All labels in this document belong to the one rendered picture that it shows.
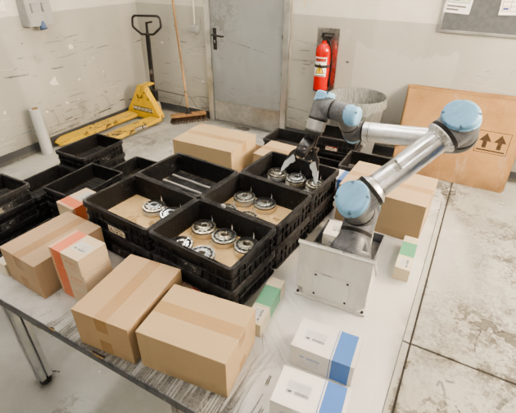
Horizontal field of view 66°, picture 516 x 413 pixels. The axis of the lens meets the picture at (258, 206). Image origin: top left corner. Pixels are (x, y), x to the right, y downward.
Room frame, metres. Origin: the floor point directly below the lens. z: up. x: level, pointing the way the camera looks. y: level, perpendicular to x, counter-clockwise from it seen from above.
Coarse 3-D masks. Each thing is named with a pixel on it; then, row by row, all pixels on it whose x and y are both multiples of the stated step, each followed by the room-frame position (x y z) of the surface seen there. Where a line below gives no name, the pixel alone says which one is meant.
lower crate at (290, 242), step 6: (306, 222) 1.45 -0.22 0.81; (300, 228) 1.40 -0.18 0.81; (306, 228) 1.48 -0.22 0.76; (294, 234) 1.36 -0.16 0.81; (300, 234) 1.42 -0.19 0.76; (306, 234) 1.49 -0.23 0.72; (288, 240) 1.32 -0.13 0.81; (294, 240) 1.38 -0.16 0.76; (282, 246) 1.27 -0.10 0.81; (288, 246) 1.34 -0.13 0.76; (294, 246) 1.39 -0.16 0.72; (276, 252) 1.25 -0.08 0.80; (282, 252) 1.29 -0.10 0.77; (288, 252) 1.35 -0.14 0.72; (276, 258) 1.26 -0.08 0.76; (282, 258) 1.30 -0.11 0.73; (276, 264) 1.26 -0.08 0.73
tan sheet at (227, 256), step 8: (184, 232) 1.34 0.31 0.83; (192, 240) 1.28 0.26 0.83; (200, 240) 1.28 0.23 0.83; (208, 240) 1.28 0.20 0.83; (216, 248) 1.23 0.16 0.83; (232, 248) 1.23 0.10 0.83; (216, 256) 1.18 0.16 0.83; (224, 256) 1.18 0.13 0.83; (232, 256) 1.18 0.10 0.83; (224, 264) 1.14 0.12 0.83; (232, 264) 1.14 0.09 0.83
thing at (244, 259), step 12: (192, 204) 1.40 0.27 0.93; (240, 216) 1.32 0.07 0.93; (156, 228) 1.23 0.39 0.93; (156, 240) 1.18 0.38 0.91; (168, 240) 1.15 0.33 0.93; (264, 240) 1.16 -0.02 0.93; (192, 252) 1.08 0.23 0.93; (252, 252) 1.09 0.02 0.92; (216, 264) 1.02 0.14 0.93; (240, 264) 1.03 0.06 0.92
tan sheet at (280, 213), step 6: (234, 204) 1.56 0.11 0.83; (240, 210) 1.51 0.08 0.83; (246, 210) 1.52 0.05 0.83; (276, 210) 1.52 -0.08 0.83; (282, 210) 1.52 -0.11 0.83; (288, 210) 1.52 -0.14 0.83; (258, 216) 1.46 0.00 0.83; (264, 216) 1.46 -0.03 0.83; (270, 216) 1.46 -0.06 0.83; (276, 216) 1.46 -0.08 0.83; (282, 216) 1.46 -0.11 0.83; (276, 222) 1.42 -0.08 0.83
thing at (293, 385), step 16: (288, 368) 0.72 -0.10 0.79; (288, 384) 0.67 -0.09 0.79; (304, 384) 0.67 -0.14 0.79; (320, 384) 0.67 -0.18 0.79; (336, 384) 0.67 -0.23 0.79; (272, 400) 0.63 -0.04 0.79; (288, 400) 0.63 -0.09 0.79; (304, 400) 0.63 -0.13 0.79; (320, 400) 0.63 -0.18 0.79; (336, 400) 0.63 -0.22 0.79
